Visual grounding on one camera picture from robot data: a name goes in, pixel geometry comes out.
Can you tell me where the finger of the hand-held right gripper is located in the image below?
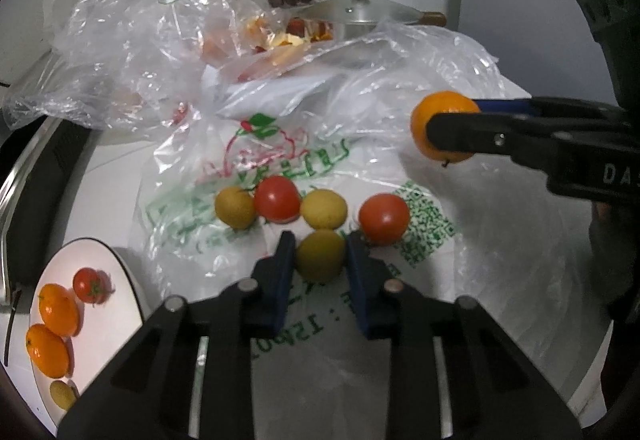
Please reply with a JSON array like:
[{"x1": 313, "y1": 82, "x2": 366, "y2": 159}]
[
  {"x1": 471, "y1": 96, "x2": 630, "y2": 132},
  {"x1": 425, "y1": 111, "x2": 558, "y2": 167}
]

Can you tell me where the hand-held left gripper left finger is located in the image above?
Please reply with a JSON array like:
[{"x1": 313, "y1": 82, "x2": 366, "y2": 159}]
[{"x1": 57, "y1": 230, "x2": 298, "y2": 440}]

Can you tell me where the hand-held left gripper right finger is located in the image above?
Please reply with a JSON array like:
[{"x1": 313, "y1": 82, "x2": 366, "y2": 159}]
[{"x1": 345, "y1": 230, "x2": 586, "y2": 440}]

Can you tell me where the yellow longan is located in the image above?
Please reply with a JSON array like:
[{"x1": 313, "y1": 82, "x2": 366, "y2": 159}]
[
  {"x1": 295, "y1": 229, "x2": 348, "y2": 283},
  {"x1": 50, "y1": 380, "x2": 78, "y2": 411},
  {"x1": 301, "y1": 189, "x2": 348, "y2": 230},
  {"x1": 214, "y1": 186, "x2": 257, "y2": 231}
]

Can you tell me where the orange mandarin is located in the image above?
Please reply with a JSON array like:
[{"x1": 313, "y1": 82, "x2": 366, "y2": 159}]
[
  {"x1": 26, "y1": 324, "x2": 71, "y2": 379},
  {"x1": 39, "y1": 283, "x2": 81, "y2": 337},
  {"x1": 411, "y1": 90, "x2": 482, "y2": 164}
]

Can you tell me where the red tomato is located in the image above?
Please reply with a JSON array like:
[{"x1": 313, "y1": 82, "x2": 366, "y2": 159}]
[
  {"x1": 253, "y1": 175, "x2": 302, "y2": 223},
  {"x1": 358, "y1": 193, "x2": 411, "y2": 246},
  {"x1": 73, "y1": 267, "x2": 113, "y2": 304}
]

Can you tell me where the printed plastic bag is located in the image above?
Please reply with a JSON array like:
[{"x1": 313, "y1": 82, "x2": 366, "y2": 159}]
[{"x1": 132, "y1": 18, "x2": 618, "y2": 440}]

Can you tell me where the white plate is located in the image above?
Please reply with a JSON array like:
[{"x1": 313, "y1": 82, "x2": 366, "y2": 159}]
[{"x1": 30, "y1": 237, "x2": 146, "y2": 426}]

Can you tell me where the pile of fruit peels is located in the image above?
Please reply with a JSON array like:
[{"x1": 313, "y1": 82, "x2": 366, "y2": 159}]
[{"x1": 245, "y1": 15, "x2": 336, "y2": 66}]

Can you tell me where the black stick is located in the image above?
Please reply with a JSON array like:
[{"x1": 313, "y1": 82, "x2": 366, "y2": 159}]
[{"x1": 4, "y1": 290, "x2": 22, "y2": 366}]

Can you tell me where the clear plastic bag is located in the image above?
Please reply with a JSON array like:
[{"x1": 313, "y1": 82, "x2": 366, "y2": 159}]
[{"x1": 2, "y1": 0, "x2": 301, "y2": 141}]

